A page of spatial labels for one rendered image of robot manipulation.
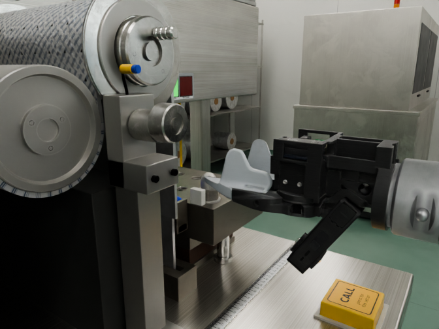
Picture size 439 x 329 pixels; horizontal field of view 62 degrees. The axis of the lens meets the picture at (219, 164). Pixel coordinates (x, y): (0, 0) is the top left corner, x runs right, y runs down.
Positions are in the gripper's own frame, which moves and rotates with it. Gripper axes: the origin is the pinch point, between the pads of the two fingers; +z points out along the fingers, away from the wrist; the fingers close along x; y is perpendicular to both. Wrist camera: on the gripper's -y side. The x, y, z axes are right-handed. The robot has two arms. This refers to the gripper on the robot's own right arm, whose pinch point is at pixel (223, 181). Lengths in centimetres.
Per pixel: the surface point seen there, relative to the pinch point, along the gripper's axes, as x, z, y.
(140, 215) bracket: 11.5, 3.4, -1.3
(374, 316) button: -6.5, -18.7, -16.9
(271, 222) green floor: -213, 95, -114
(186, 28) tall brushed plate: -44, 41, 24
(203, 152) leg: -71, 57, -19
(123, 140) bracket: 12.1, 4.4, 7.2
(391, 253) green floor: -213, 4, -114
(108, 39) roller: 10.6, 7.1, 17.3
